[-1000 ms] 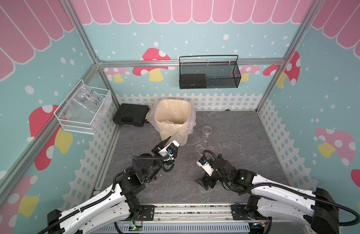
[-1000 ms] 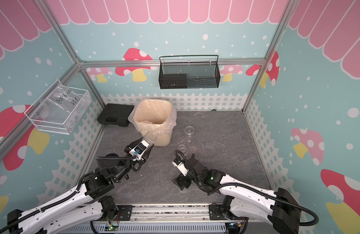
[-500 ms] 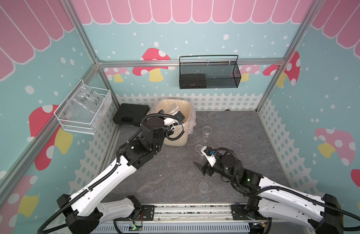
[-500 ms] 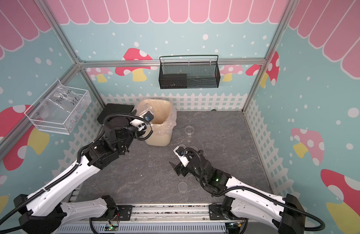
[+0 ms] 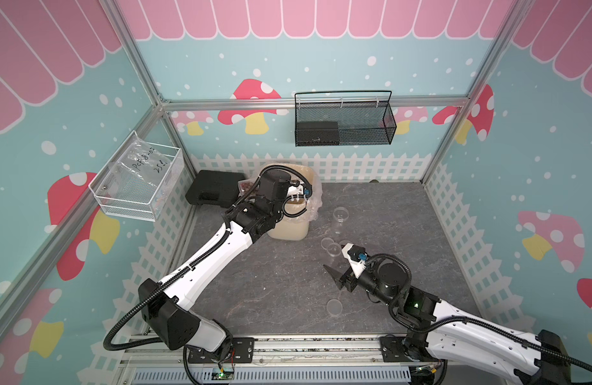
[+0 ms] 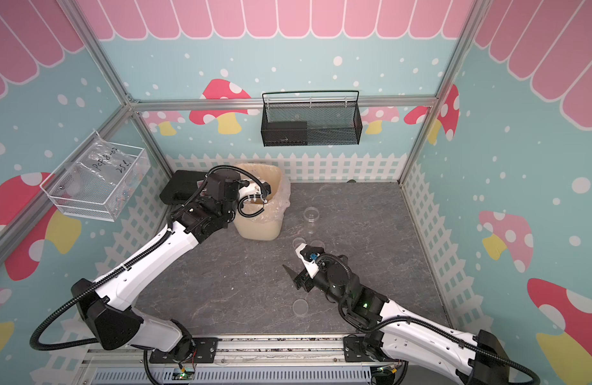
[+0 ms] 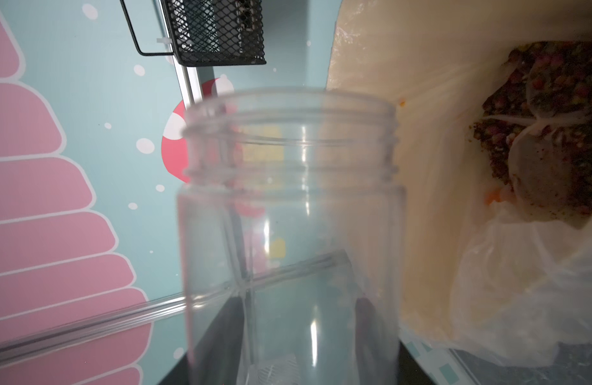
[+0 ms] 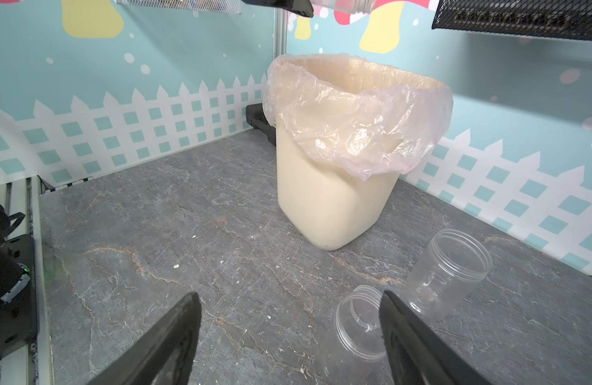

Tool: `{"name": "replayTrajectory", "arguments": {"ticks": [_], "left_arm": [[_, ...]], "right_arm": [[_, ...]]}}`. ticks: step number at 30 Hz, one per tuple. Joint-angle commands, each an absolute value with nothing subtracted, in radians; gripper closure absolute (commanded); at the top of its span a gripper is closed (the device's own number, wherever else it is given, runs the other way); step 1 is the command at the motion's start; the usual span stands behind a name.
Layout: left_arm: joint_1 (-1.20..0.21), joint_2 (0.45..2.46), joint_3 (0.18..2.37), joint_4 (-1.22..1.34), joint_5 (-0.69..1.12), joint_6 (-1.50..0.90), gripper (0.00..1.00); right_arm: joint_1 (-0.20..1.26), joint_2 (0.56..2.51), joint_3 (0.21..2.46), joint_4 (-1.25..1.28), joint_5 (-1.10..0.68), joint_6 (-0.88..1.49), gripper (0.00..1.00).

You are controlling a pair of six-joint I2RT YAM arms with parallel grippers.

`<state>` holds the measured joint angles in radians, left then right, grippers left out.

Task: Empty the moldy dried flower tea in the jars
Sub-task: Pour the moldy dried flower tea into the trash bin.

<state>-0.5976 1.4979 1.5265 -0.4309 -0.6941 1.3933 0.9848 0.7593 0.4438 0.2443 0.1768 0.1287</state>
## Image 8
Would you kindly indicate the clear tea jar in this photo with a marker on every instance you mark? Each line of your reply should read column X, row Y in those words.
column 448, row 270
column 347, row 6

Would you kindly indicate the white wire wall basket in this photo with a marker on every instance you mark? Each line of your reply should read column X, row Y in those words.
column 213, row 6

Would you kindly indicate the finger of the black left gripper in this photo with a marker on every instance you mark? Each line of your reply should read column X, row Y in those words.
column 302, row 8

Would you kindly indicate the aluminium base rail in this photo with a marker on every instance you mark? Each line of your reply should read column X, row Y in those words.
column 25, row 351

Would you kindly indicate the cream plastic trash bin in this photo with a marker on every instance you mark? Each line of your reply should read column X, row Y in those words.
column 327, row 206

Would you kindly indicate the clear plastic bin liner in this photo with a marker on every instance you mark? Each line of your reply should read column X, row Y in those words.
column 362, row 117

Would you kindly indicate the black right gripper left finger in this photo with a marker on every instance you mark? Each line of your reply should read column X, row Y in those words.
column 165, row 353

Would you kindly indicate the black wire mesh basket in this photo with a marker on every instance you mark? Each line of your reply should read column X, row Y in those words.
column 565, row 19

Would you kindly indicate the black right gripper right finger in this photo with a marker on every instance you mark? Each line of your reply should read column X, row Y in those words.
column 416, row 355

